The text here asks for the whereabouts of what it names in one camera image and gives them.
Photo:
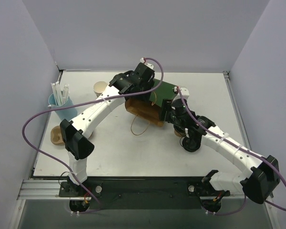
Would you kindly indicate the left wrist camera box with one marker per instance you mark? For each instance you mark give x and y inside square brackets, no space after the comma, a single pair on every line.
[144,62]

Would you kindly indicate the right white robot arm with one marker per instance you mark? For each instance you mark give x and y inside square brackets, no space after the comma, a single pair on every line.
[256,179]

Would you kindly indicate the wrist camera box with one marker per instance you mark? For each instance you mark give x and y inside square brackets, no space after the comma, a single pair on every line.
[144,62]
[181,91]

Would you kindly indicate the stack of black lids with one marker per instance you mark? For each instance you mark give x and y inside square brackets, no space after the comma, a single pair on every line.
[191,144]

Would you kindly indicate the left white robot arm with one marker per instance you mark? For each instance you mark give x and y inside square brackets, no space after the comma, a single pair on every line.
[76,132]

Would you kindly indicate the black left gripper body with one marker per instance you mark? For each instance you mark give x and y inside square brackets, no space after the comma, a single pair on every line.
[139,87]

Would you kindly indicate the light blue straw holder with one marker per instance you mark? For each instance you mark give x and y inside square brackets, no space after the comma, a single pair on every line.
[65,111]

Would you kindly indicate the brown pulp cup carrier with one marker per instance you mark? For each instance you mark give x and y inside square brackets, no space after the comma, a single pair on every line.
[56,137]

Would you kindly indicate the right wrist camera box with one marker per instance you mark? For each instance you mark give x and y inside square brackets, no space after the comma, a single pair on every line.
[181,91]

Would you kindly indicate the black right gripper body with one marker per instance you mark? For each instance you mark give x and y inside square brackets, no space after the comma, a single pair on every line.
[164,110]

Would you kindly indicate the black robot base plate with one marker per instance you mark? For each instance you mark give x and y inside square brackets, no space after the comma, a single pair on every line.
[142,193]

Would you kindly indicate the brown paper coffee cup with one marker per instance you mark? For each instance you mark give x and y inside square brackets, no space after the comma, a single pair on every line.
[178,134]

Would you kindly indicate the green paper bag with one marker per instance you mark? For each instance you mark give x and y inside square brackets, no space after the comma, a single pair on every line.
[151,109]

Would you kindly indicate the stack of brown paper cups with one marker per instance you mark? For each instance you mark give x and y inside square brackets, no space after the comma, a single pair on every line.
[99,87]

